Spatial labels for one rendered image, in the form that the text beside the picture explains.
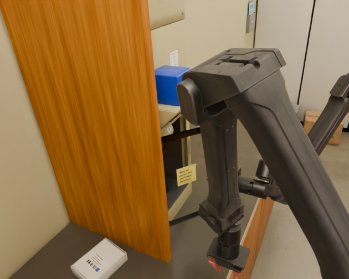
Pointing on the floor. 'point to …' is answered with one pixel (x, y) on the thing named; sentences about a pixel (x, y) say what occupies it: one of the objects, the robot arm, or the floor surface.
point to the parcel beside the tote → (312, 117)
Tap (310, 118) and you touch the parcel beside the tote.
